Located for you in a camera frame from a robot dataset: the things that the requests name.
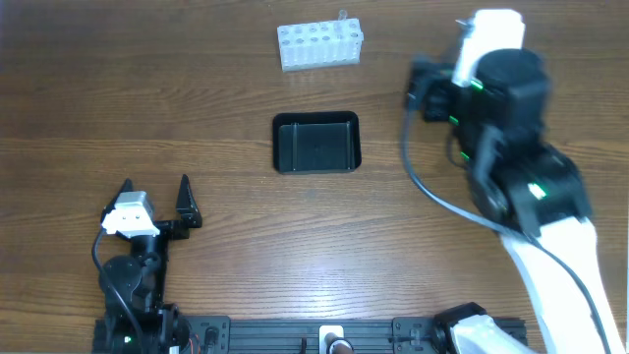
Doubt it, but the mounting rail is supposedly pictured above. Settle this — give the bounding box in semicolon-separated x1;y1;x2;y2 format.
92;314;530;354

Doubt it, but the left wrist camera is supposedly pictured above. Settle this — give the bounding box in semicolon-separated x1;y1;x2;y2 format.
100;190;161;240

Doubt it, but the white test tube rack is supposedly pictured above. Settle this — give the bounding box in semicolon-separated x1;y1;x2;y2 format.
276;18;366;74

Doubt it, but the black tray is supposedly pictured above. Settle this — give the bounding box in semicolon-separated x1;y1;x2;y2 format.
272;110;364;176

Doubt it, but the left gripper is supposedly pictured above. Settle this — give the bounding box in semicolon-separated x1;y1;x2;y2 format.
100;173;203;242

